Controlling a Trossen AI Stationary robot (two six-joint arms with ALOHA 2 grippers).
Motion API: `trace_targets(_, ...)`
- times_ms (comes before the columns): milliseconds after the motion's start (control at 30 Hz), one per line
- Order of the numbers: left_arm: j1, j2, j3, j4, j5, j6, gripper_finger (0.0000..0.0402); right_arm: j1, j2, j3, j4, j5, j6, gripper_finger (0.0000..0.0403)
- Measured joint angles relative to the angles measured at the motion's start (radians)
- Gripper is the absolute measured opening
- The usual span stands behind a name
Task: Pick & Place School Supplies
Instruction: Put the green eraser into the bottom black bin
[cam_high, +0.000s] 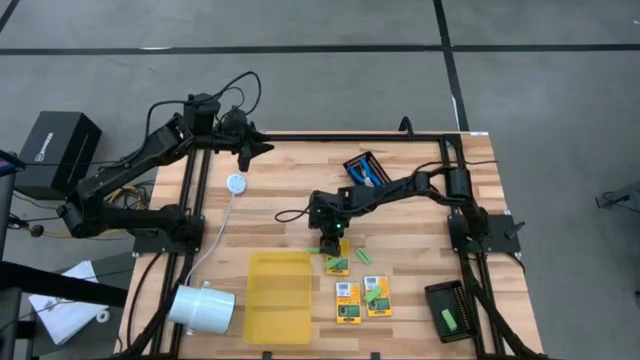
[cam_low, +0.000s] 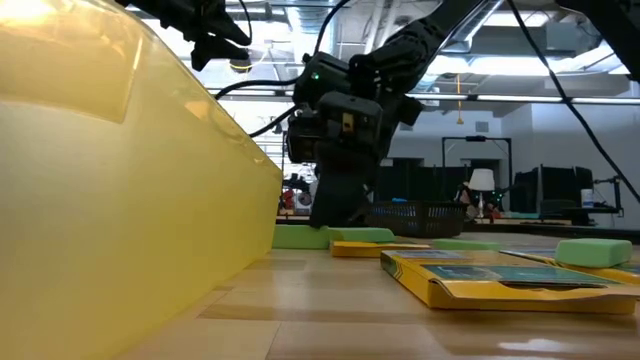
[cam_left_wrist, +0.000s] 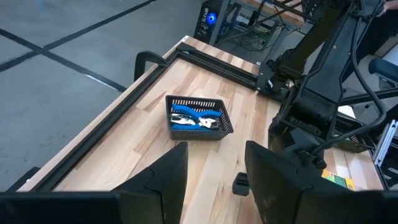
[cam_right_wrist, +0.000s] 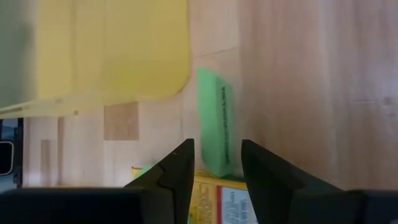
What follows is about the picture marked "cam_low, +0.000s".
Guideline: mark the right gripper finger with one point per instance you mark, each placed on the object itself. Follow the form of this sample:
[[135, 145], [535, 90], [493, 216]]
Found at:
[[342, 190], [377, 185]]

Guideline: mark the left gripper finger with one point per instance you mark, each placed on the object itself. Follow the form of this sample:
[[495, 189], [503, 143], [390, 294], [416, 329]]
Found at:
[[232, 34], [215, 50]]

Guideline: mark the yellow translucent plastic bin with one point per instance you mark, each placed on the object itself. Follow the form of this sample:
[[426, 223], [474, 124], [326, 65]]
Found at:
[[125, 200]]

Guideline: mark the black background robot arm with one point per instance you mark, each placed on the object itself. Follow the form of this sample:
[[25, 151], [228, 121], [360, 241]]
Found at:
[[618, 192]]

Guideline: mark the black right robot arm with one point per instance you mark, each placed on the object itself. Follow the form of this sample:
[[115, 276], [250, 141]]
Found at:
[[410, 50]]

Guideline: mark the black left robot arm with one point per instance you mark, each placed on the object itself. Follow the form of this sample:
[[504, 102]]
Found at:
[[150, 10]]

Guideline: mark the black round ceiling fixture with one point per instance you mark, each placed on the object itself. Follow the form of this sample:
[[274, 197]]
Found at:
[[241, 66]]

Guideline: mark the black background panel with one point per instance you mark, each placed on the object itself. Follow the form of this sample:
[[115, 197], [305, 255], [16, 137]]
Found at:
[[430, 182], [555, 187]]

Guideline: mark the black slotted plastic basket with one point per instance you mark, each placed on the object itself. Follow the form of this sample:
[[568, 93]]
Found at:
[[420, 222]]

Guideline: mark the yellow hanging pendant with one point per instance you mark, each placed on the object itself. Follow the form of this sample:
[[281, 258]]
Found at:
[[459, 120]]

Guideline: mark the white shade table lamp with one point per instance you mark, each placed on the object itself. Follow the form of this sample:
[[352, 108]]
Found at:
[[481, 180]]

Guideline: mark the long ceiling light strip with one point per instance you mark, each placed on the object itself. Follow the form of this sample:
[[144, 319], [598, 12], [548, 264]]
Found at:
[[520, 98]]

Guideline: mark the white container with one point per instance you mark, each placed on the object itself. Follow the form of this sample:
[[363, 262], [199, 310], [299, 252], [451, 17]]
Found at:
[[587, 198]]

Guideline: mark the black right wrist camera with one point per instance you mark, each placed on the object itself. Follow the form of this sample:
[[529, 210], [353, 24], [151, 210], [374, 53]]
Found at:
[[302, 140]]

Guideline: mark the black metal station frame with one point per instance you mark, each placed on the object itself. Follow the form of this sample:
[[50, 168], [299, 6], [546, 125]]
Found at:
[[475, 138]]

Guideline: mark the black aluminium table frame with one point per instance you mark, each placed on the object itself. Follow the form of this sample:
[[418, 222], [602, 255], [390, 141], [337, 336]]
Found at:
[[575, 232]]

